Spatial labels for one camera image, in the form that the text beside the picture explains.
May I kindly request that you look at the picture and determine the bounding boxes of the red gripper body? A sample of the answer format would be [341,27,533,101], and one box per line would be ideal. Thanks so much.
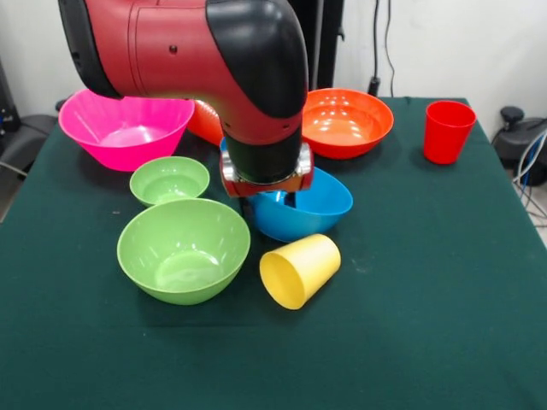
[220,143,315,198]

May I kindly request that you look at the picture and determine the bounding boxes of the large light blue bowl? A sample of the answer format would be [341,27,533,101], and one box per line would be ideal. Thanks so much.
[247,167,355,243]

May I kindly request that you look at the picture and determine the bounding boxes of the yellow cup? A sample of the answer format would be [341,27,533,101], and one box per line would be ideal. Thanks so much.
[259,233,342,311]

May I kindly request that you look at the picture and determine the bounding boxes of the large green bowl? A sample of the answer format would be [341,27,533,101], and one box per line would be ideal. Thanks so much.
[116,197,252,306]

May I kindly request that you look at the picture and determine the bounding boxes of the orange cup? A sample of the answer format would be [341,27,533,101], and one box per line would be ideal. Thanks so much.
[186,98,226,146]

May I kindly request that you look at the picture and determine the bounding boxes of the orange bowl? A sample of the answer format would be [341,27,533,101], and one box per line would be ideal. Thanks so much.
[301,88,395,160]

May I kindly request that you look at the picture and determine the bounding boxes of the small green bowl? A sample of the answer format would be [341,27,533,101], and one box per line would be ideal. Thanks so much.
[129,155,211,208]

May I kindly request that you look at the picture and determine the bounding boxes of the large pink bowl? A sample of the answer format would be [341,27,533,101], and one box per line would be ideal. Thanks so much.
[58,88,196,173]

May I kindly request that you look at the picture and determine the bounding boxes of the dark green table cloth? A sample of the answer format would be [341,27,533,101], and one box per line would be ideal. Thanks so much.
[0,94,547,410]

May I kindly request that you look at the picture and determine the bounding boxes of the red cup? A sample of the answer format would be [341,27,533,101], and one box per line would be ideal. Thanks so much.
[423,100,478,166]

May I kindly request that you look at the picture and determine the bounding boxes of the grey office chair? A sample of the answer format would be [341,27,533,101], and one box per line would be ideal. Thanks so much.
[0,114,60,179]

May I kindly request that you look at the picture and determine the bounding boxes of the black chair base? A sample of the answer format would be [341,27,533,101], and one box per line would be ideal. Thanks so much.
[491,106,547,187]

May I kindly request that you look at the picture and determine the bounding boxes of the black equipment box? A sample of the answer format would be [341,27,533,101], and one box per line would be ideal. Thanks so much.
[0,59,22,134]

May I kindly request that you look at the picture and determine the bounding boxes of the black cable with plug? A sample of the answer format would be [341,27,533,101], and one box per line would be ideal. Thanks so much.
[368,0,382,97]

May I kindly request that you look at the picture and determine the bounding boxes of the thin black cable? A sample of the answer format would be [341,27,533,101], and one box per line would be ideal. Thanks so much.
[385,0,397,97]

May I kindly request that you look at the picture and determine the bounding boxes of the bundle of floor cables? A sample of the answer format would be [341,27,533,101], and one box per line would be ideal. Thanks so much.
[511,127,547,226]

